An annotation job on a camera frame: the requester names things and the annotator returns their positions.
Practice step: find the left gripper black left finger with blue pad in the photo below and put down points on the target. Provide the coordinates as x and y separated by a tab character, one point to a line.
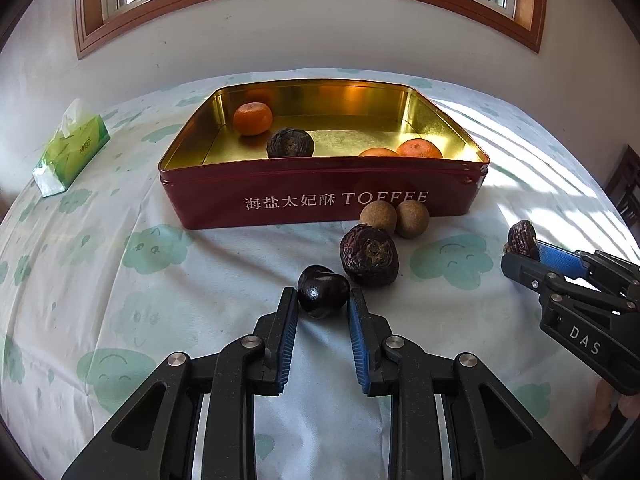
153	434

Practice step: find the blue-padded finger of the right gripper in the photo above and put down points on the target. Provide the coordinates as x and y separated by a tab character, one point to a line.
610	274

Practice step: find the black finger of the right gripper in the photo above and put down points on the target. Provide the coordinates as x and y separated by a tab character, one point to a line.
534	275

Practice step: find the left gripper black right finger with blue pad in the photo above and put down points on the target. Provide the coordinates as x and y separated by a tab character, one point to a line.
450	418

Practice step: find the small orange tangerine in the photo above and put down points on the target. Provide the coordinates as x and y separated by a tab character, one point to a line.
419	148

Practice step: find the dark purple plum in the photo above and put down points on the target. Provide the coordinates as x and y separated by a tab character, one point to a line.
322	293

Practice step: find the large dark wrinkled fruit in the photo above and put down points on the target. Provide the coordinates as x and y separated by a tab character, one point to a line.
290	142

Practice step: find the large orange tangerine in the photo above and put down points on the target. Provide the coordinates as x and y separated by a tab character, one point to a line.
252	119

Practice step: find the person's hand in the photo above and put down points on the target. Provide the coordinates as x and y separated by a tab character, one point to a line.
601	408

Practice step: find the dark wooden chair right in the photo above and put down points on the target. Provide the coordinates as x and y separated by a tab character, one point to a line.
623	187

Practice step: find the brown longan right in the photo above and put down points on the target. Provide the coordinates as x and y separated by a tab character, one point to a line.
413	219

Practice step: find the brown longan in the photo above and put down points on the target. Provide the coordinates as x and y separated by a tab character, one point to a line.
379	215
413	219

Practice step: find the brown longan left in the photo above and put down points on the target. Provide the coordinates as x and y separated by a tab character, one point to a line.
379	215

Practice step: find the dark wrinkled passion fruit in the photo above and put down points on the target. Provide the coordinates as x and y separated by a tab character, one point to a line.
369	256

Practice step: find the cloud print tablecloth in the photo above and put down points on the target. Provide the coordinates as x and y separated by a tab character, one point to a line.
102	283

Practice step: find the red gold toffee tin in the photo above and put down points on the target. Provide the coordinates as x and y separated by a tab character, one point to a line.
215	178

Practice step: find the green tissue pack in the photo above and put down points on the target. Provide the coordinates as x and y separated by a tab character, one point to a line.
79	137

